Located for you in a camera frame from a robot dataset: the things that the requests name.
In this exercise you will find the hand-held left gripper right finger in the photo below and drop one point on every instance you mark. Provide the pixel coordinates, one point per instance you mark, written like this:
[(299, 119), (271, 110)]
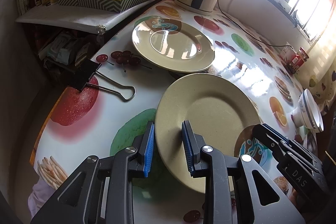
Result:
[(187, 150)]

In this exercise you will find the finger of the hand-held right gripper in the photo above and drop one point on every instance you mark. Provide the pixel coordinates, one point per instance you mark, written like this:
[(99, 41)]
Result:
[(298, 148), (267, 138)]

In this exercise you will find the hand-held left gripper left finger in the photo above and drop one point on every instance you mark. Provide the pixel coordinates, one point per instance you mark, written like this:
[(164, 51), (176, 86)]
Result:
[(148, 150)]

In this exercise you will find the beige round plate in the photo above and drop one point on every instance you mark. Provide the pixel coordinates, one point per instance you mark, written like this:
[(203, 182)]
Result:
[(173, 43), (210, 103)]

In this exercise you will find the white bowl with blue rim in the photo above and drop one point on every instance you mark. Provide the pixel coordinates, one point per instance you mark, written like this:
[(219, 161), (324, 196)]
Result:
[(305, 108)]

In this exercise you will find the fruit printed tablecloth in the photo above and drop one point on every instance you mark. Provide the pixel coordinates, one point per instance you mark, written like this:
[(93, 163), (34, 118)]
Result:
[(123, 111)]

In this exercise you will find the glass jar with red lid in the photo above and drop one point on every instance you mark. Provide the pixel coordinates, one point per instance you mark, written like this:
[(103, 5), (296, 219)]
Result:
[(302, 57)]

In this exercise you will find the heart patterned curtain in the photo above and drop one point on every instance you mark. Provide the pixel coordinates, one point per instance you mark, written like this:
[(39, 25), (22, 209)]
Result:
[(323, 61)]

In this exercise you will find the black binder clip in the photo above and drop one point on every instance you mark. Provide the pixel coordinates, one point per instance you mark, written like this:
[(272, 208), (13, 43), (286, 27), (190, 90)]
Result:
[(84, 74)]

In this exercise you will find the pale pink cloth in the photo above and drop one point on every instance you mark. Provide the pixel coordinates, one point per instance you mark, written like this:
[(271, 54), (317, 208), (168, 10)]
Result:
[(39, 195)]

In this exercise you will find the white wipes packet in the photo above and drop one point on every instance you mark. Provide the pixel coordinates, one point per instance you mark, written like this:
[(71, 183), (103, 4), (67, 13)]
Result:
[(59, 44)]

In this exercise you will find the zigzag striped box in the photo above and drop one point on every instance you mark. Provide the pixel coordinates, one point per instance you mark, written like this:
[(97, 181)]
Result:
[(105, 5)]

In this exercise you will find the white shelf board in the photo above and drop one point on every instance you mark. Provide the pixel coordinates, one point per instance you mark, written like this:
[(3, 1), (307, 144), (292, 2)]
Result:
[(65, 20)]

